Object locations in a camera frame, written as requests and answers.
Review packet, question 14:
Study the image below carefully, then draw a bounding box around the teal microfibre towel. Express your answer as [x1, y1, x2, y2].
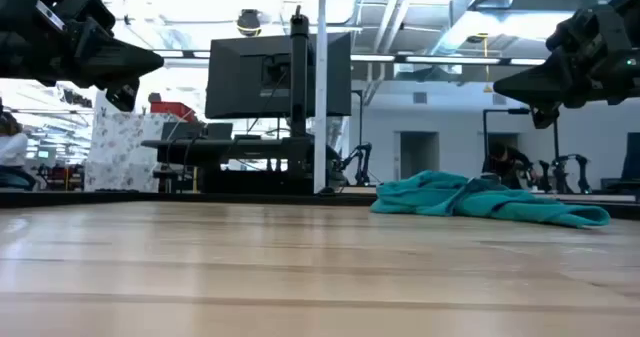
[369, 170, 612, 229]

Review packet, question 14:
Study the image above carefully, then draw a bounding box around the black monitor stand pole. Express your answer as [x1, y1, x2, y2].
[289, 5, 311, 138]

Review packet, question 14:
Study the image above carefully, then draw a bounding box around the black computer monitor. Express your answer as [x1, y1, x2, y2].
[204, 31, 353, 120]

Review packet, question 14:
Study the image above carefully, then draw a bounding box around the standing desk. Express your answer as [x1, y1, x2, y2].
[141, 135, 341, 168]

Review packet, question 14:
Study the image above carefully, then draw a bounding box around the red plastic bin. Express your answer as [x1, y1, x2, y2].
[149, 100, 197, 123]

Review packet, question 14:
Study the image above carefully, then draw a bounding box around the white upright post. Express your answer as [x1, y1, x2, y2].
[313, 0, 329, 194]

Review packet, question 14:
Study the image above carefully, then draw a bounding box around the black aluminium table frame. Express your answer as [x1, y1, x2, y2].
[0, 190, 640, 222]

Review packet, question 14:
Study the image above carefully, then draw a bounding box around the white floral cloth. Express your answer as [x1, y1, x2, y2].
[83, 111, 176, 193]

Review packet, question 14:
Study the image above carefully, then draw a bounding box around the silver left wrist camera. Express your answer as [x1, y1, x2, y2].
[34, 0, 67, 32]

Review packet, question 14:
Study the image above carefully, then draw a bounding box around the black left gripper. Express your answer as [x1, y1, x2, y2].
[0, 0, 165, 113]

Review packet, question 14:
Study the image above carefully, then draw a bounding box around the person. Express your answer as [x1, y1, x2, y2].
[482, 141, 539, 191]
[0, 111, 30, 171]

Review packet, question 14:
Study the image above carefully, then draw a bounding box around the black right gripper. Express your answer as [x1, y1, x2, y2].
[493, 0, 640, 130]

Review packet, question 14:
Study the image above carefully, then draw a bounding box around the black camera stand frame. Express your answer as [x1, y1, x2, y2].
[482, 107, 561, 178]

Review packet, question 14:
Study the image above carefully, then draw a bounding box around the yellow hanging cord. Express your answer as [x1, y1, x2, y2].
[482, 32, 494, 94]

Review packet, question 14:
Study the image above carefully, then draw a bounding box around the black dome camera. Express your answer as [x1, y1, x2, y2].
[236, 8, 262, 37]

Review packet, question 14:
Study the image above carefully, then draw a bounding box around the long strip light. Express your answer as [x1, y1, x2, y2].
[349, 53, 546, 67]
[152, 50, 211, 59]

